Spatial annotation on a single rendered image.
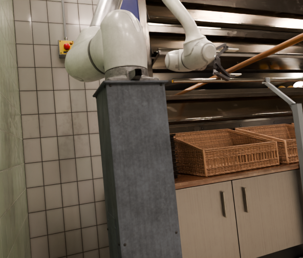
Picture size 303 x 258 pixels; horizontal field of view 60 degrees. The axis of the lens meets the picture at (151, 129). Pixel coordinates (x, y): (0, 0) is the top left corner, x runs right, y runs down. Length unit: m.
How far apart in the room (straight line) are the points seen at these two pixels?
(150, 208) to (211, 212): 0.69
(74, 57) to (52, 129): 0.80
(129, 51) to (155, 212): 0.53
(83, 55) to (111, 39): 0.16
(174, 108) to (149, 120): 1.17
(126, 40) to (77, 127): 0.99
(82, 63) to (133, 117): 0.34
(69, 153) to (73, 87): 0.44
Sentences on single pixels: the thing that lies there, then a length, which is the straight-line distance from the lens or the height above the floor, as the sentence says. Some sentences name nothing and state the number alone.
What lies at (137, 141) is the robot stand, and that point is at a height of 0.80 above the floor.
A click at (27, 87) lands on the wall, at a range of 1.84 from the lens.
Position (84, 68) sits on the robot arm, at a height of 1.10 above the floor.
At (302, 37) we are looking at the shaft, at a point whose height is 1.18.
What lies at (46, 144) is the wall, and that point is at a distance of 1.79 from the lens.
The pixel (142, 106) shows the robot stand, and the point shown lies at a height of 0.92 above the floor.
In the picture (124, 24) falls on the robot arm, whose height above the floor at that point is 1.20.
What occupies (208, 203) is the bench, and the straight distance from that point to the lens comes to 1.49.
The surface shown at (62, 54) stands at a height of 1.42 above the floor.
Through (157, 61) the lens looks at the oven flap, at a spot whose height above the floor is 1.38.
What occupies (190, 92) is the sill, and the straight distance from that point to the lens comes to 2.09.
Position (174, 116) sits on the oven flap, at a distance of 1.98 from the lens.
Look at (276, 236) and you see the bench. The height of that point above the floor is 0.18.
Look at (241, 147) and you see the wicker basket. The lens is 1.66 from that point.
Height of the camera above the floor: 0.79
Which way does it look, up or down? 3 degrees up
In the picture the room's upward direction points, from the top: 6 degrees counter-clockwise
